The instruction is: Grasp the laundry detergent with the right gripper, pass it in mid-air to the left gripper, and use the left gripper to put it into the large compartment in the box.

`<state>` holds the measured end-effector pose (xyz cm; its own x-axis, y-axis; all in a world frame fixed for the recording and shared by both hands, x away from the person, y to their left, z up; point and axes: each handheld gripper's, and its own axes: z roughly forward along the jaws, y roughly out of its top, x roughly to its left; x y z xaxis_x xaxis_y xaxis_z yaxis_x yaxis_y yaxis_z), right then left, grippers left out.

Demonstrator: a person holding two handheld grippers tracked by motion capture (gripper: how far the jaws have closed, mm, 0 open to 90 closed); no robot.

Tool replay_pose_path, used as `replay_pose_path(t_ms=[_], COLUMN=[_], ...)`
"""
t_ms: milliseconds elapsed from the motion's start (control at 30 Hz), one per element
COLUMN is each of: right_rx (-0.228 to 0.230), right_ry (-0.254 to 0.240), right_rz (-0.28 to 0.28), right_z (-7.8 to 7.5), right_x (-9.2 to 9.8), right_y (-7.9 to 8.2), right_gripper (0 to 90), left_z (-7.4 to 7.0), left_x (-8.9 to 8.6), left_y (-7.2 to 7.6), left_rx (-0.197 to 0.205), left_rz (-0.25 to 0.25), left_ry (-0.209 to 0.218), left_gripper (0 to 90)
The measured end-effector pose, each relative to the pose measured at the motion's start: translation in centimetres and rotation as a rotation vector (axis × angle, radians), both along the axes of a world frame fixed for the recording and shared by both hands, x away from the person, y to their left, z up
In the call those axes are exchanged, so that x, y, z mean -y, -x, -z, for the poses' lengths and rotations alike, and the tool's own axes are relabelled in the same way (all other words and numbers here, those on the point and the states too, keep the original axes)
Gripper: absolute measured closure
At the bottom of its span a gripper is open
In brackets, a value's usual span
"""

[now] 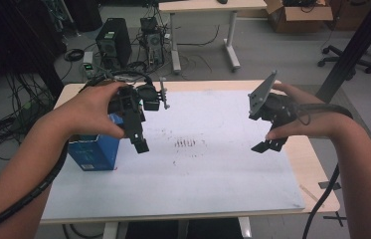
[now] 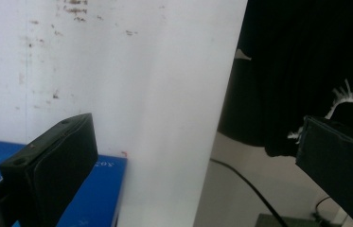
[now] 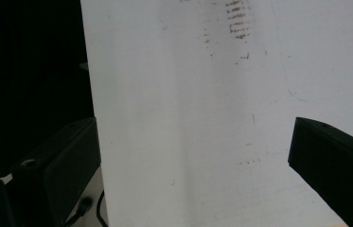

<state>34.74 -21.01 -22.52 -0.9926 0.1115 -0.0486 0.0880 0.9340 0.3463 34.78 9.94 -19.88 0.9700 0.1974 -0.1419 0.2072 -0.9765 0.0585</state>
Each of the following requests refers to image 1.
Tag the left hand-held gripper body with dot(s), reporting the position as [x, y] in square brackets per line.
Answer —
[149, 94]

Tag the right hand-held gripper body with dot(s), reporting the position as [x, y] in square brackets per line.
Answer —
[274, 109]

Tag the blue cardboard box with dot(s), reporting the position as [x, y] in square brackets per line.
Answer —
[93, 152]

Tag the person's right hand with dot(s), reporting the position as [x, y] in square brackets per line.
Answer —
[315, 122]

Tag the person's left hand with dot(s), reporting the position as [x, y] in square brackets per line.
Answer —
[90, 113]

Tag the light wooden table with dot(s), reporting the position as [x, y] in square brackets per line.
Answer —
[319, 166]

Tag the open computer case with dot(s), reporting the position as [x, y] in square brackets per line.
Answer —
[153, 41]

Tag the black computer tower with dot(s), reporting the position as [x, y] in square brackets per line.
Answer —
[115, 43]

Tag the black tape strip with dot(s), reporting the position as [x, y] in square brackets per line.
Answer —
[329, 185]

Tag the white table mat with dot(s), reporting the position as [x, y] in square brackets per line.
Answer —
[206, 186]

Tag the small device with green display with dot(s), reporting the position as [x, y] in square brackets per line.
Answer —
[88, 64]

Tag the grey floor mat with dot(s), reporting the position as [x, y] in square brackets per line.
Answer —
[355, 126]

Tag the black office chair base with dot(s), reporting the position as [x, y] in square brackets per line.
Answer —
[345, 59]

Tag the black tape cross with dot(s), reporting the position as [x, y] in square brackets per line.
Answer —
[335, 218]

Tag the open brown cardboard box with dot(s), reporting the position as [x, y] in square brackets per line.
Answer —
[300, 16]

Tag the black metal beam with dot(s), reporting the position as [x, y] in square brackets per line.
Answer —
[355, 43]

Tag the white-legged desk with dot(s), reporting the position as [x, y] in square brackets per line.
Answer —
[206, 6]

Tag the person's dark clothing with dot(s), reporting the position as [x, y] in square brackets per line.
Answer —
[179, 230]

